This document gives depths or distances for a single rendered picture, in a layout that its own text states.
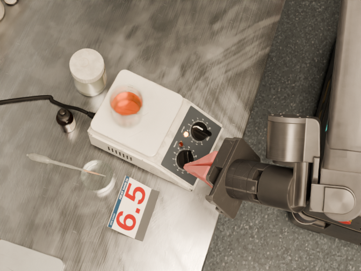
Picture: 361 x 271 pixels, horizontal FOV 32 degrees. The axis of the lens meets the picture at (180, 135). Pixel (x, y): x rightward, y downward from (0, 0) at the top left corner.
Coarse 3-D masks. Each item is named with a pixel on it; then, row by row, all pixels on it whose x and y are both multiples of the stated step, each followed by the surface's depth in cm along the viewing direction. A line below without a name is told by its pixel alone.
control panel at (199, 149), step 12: (192, 108) 106; (192, 120) 106; (204, 120) 107; (180, 132) 104; (216, 132) 108; (192, 144) 106; (204, 144) 107; (168, 156) 103; (168, 168) 103; (180, 168) 104; (192, 180) 105
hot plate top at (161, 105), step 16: (128, 80) 104; (144, 80) 104; (144, 96) 104; (160, 96) 104; (176, 96) 104; (96, 112) 102; (144, 112) 103; (160, 112) 103; (176, 112) 103; (96, 128) 101; (112, 128) 102; (144, 128) 102; (160, 128) 102; (128, 144) 101; (144, 144) 101; (160, 144) 101
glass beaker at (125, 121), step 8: (120, 88) 97; (128, 88) 98; (136, 88) 97; (112, 96) 97; (144, 104) 96; (112, 112) 98; (136, 112) 96; (120, 120) 98; (128, 120) 98; (136, 120) 99; (128, 128) 101
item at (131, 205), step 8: (128, 184) 104; (136, 184) 105; (128, 192) 104; (136, 192) 105; (144, 192) 106; (128, 200) 104; (136, 200) 105; (144, 200) 106; (120, 208) 103; (128, 208) 104; (136, 208) 105; (120, 216) 103; (128, 216) 104; (136, 216) 105; (120, 224) 103; (128, 224) 104; (128, 232) 104
